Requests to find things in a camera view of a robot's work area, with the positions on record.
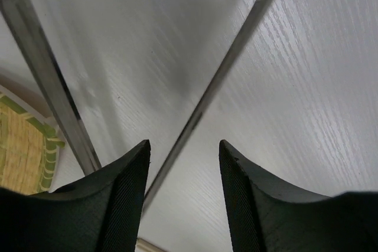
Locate bamboo serving mat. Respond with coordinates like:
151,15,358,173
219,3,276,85
1,87,66,195

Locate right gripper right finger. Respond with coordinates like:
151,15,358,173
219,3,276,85
219,140,377,251

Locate metal tongs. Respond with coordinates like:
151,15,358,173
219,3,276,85
1,0,273,214

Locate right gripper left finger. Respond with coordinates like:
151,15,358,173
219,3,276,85
1,140,151,251

